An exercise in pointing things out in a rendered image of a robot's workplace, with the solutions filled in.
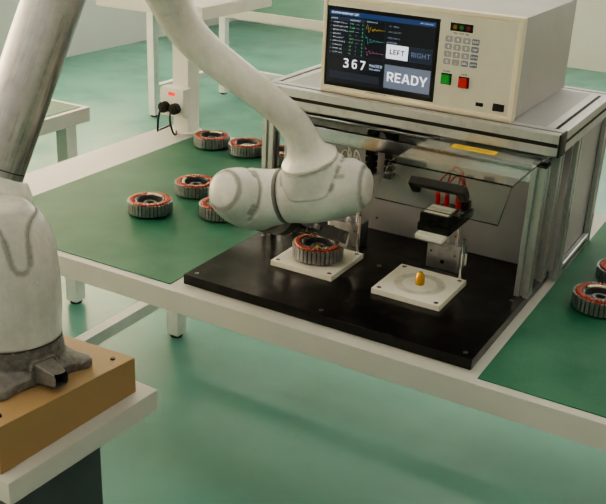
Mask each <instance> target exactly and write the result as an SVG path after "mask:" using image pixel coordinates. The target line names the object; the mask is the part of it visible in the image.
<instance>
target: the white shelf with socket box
mask: <svg viewBox="0 0 606 504"><path fill-rule="evenodd" d="M193 2H194V5H195V8H196V10H197V12H198V14H199V16H200V17H201V19H202V20H208V19H213V18H218V17H222V16H227V15H232V14H237V13H242V12H246V11H251V10H256V9H261V8H266V7H270V6H272V0H193ZM96 5H98V6H105V7H112V8H119V9H126V10H133V11H139V12H146V13H152V11H151V10H150V8H149V6H148V5H147V3H146V1H145V0H96ZM172 45H173V85H172V84H167V85H163V86H161V102H160V103H159V104H158V109H159V112H158V116H157V132H158V131H160V130H163V129H165V128H167V127H169V126H170V128H171V133H172V134H173V135H174V136H176V135H177V136H193V135H194V134H195V133H197V132H198V131H202V129H201V128H199V68H198V67H197V66H195V65H194V64H193V63H192V62H191V61H189V60H188V59H187V58H186V57H185V56H184V55H183V54H182V53H181V52H180V51H179V50H178V49H177V48H176V47H175V45H174V44H173V43H172ZM160 113H161V114H164V115H169V125H167V126H165V127H162V128H160V129H159V117H160ZM171 116H173V117H174V127H173V128H172V124H171Z"/></svg>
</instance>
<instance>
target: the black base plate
mask: <svg viewBox="0 0 606 504"><path fill-rule="evenodd" d="M303 234H304V233H301V232H294V231H293V232H292V234H288V235H283V236H280V235H273V234H269V233H263V232H258V233H256V234H254V235H252V236H251V237H249V238H247V239H245V240H244V241H242V242H240V243H238V244H236V245H235V246H233V247H231V248H229V249H228V250H226V251H224V252H222V253H221V254H219V255H217V256H215V257H213V258H212V259H210V260H208V261H206V262H205V263H203V264H201V265H199V266H197V267H196V268H194V269H192V270H190V271H189V272H187V273H185V274H184V284H187V285H191V286H194V287H197V288H201V289H204V290H207V291H211V292H214V293H217V294H220V295H224V296H227V297H230V298H234V299H237V300H240V301H244V302H247V303H250V304H253V305H257V306H260V307H263V308H267V309H270V310H273V311H277V312H280V313H283V314H286V315H290V316H293V317H296V318H300V319H303V320H306V321H310V322H313V323H316V324H319V325H323V326H326V327H329V328H333V329H336V330H339V331H342V332H346V333H349V334H352V335H356V336H359V337H362V338H366V339H369V340H372V341H375V342H379V343H382V344H385V345H389V346H392V347H395V348H399V349H402V350H405V351H408V352H412V353H415V354H418V355H422V356H425V357H428V358H432V359H435V360H438V361H441V362H445V363H448V364H451V365H455V366H458V367H461V368H465V369H468V370H471V369H472V368H473V367H474V366H475V364H476V363H477V362H478V361H479V360H480V359H481V357H482V356H483V355H484V354H485V353H486V351H487V350H488V349H489V348H490V347H491V345H492V344H493V343H494V342H495V341H496V340H497V338H498V337H499V336H500V335H501V334H502V332H503V331H504V330H505V329H506V328H507V326H508V325H509V324H510V323H511V322H512V321H513V319H514V318H515V317H516V316H517V315H518V313H519V312H520V311H521V310H522V309H523V308H524V306H525V305H526V304H527V303H528V302H529V300H530V299H531V298H532V297H533V296H534V294H535V293H536V292H537V291H538V290H539V289H540V287H541V286H542V285H543V284H544V283H545V281H546V280H547V275H548V271H547V272H546V278H545V279H543V281H542V282H539V281H537V279H534V281H533V287H532V294H531V295H530V296H529V298H528V299H525V298H522V296H520V295H519V296H518V297H517V296H514V295H513V294H514V287H515V280H516V273H517V266H518V264H515V263H511V262H507V261H503V260H499V259H495V258H490V257H486V256H482V255H478V254H474V253H470V252H467V261H466V266H465V267H464V268H463V274H462V279H463V280H466V286H465V287H464V288H463V289H462V290H460V291H459V292H458V293H457V294H456V295H455V296H454V297H453V298H452V299H451V300H450V301H449V302H448V303H447V304H446V305H445V306H444V307H443V308H442V309H441V310H440V311H439V312H438V311H435V310H431V309H427V308H424V307H420V306H417V305H413V304H409V303H406V302H402V301H399V300H395V299H391V298H388V297H384V296H381V295H377V294H373V293H371V288H372V287H373V286H374V285H375V284H377V283H378V282H379V281H380V280H382V279H383V278H384V277H385V276H387V275H388V274H389V273H390V272H392V271H393V270H394V269H395V268H397V267H398V266H399V265H401V264H405V265H409V266H413V267H417V268H421V269H425V270H429V271H432V272H436V273H440V274H444V275H448V276H452V277H456V278H458V275H459V272H458V273H453V272H450V271H446V270H442V269H438V268H434V267H430V266H426V256H427V246H428V242H425V241H421V240H417V239H412V238H408V237H404V236H400V235H396V234H392V233H388V232H384V231H380V230H376V229H371V228H368V236H367V242H365V243H364V244H362V245H361V246H360V252H359V253H363V259H362V260H360V261H359V262H358V263H356V264H355V265H353V266H352V267H351V268H349V269H348V270H347V271H345V272H344V273H342V274H341V275H340V276H338V277H337V278H336V279H334V280H333V281H331V282H330V281H327V280H323V279H319V278H316V277H312V276H309V275H305V274H301V273H298V272H294V271H291V270H287V269H283V268H280V267H276V266H273V265H270V263H271V260H272V259H273V258H275V257H276V256H278V255H280V254H281V253H283V252H284V251H286V250H288V249H289V248H291V247H292V242H293V240H294V238H296V237H298V236H300V235H303Z"/></svg>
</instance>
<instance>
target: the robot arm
mask: <svg viewBox="0 0 606 504"><path fill-rule="evenodd" d="M145 1H146V3H147V5H148V6H149V8H150V10H151V11H152V13H153V15H154V17H155V18H156V20H157V22H158V23H159V25H160V26H161V28H162V30H163V31H164V33H165V34H166V35H167V37H168V38H169V39H170V41H171V42H172V43H173V44H174V45H175V47H176V48H177V49H178V50H179V51H180V52H181V53H182V54H183V55H184V56H185V57H186V58H187V59H188V60H189V61H191V62H192V63H193V64H194V65H195V66H197V67H198V68H199V69H200V70H202V71H203V72H204V73H206V74H207V75H208V76H210V77H211V78H212V79H214V80H215V81H216V82H218V83H219V84H220V85H222V86H223V87H224V88H226V89H227V90H228V91H230V92H231V93H233V94H234V95H235V96H237V97H238V98H239V99H241V100H242V101H243V102H245V103H246V104H247V105H249V106H250V107H251V108H253V109H254V110H255V111H257V112H258V113H259V114H261V115H262V116H263V117H265V118H266V119H267V120H269V121H270V122H271V123H272V124H273V125H274V126H275V127H276V128H277V129H278V130H279V132H280V133H281V135H282V136H283V138H284V140H285V143H286V146H287V156H286V158H285V159H284V160H283V162H282V165H281V167H282V168H280V169H258V168H248V169H246V168H243V167H234V168H227V169H224V170H221V171H219V172H218V173H217V174H215V175H214V177H213V178H212V180H211V182H210V188H209V199H210V200H209V202H210V205H211V206H212V208H213V209H214V210H215V212H216V213H217V214H218V215H219V216H220V217H222V218H223V219H224V220H225V221H227V222H229V223H231V224H233V225H235V226H237V227H240V228H243V229H247V230H256V231H260V232H263V233H269V234H273V235H280V236H283V235H288V234H292V232H293V231H294V232H301V233H304V234H311V233H312V234H315V235H318V236H321V237H324V238H327V239H330V240H332V242H333V243H334V245H337V246H338V245H339V246H341V247H344V248H347V245H348V242H349V238H350V234H349V232H348V231H346V230H345V231H344V230H342V229H339V228H336V227H334V226H331V225H328V224H326V223H323V222H327V221H332V220H337V219H341V218H345V217H348V216H351V215H354V214H356V213H358V212H360V211H361V210H362V209H363V208H364V207H365V206H366V205H367V204H368V203H369V202H370V200H371V198H372V195H373V185H374V184H373V175H372V172H371V170H370V169H369V168H368V167H367V165H366V164H364V163H363V162H361V161H359V160H357V159H355V158H345V157H344V156H343V155H342V154H340V153H339V152H338V151H337V149H336V147H335V146H334V145H332V144H328V143H325V142H324V141H323V140H322V138H321V137H320V135H319V133H318V132H317V130H316V128H315V126H314V125H313V123H312V122H311V120H310V119H309V117H308V116H307V114H306V113H305V112H304V111H303V110H302V108H301V107H300V106H299V105H298V104H297V103H296V102H295V101H294V100H293V99H292V98H290V97H289V96H288V95H287V94H286V93H285V92H283V91H282V90H281V89H280V88H279V87H277V86H276V85H275V84H274V83H273V82H271V81H270V80H269V79H268V78H266V77H265V76H264V75H263V74H262V73H260V72H259V71H258V70H257V69H255V68H254V67H253V66H252V65H251V64H249V63H248V62H247V61H246V60H244V59H243V58H242V57H241V56H240V55H238V54H237V53H236V52H235V51H233V50H232V49H231V48H230V47H229V46H227V45H226V44H225V43H224V42H223V41H221V40H220V39H219V38H218V37H217V36H216V35H215V34H214V33H213V32H212V31H211V30H210V29H209V28H208V27H207V26H206V24H205V23H204V22H203V20H202V19H201V17H200V16H199V14H198V12H197V10H196V8H195V5H194V2H193V0H145ZM85 2H86V0H20V2H19V5H18V8H17V11H16V14H15V16H14V19H13V22H12V25H11V28H10V31H9V34H8V37H7V40H6V43H5V46H4V49H3V51H2V54H1V57H0V401H4V400H7V399H9V398H10V397H12V396H14V395H15V394H17V393H19V392H22V391H24V390H27V389H30V388H32V387H35V386H38V385H40V384H41V385H46V386H50V387H54V388H60V387H62V386H65V385H66V384H67V382H68V374H69V373H72V372H75V371H79V370H84V369H88V368H90V367H91V366H92V365H93V363H92V356H91V355H89V354H87V353H83V352H79V351H76V350H74V349H72V348H70V347H69V346H67V345H66V344H65V342H64V337H63V331H62V288H61V275H60V266H59V259H58V251H57V246H56V241H55V237H54V234H53V232H52V229H51V227H50V225H49V223H48V221H47V220H46V218H45V217H44V215H43V214H42V212H41V211H40V210H39V209H38V207H37V206H35V205H34V204H32V202H33V196H32V193H31V190H30V188H29V185H28V183H27V182H26V181H24V177H25V174H26V171H27V169H28V166H29V163H30V160H31V157H32V154H33V151H34V148H35V146H36V143H37V140H38V137H39V134H40V131H41V128H42V125H43V122H44V120H45V117H46V114H47V111H48V108H49V105H50V102H51V99H52V97H53V94H54V91H55V88H56V85H57V82H58V79H59V76H60V74H61V71H62V68H63V65H64V62H65V59H66V56H67V53H68V51H69V48H70V45H71V42H72V39H73V36H74V33H75V30H76V27H77V25H78V22H79V19H80V16H81V13H82V10H83V7H84V4H85ZM306 227H307V228H306ZM305 228H306V231H304V230H301V229H305Z"/></svg>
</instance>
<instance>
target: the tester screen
mask: <svg viewBox="0 0 606 504"><path fill-rule="evenodd" d="M436 25H437V23H435V22H427V21H419V20H412V19H404V18H396V17H388V16H381V15H373V14H365V13H358V12H350V11H342V10H334V9H330V20H329V40H328V59H327V79H326V81H332V82H338V83H344V84H349V85H355V86H361V87H367V88H373V89H379V90H385V91H391V92H397V93H403V94H409V95H415V96H421V97H427V98H430V88H431V78H430V88H429V95H424V94H418V93H412V92H406V91H400V90H394V89H388V88H383V79H384V66H385V64H388V65H395V66H401V67H408V68H414V69H421V70H427V71H431V77H432V67H433V56H434V46H435V36H436ZM387 44H392V45H398V46H405V47H412V48H419V49H426V50H433V52H432V62H431V65H427V64H420V63H413V62H407V61H400V60H394V59H387V58H386V45H387ZM342 57H346V58H353V59H359V60H366V61H367V72H363V71H357V70H350V69H344V68H342ZM329 69H330V70H336V71H343V72H349V73H355V74H361V75H367V76H373V77H379V85H376V84H370V83H364V82H358V81H352V80H346V79H340V78H334V77H329Z"/></svg>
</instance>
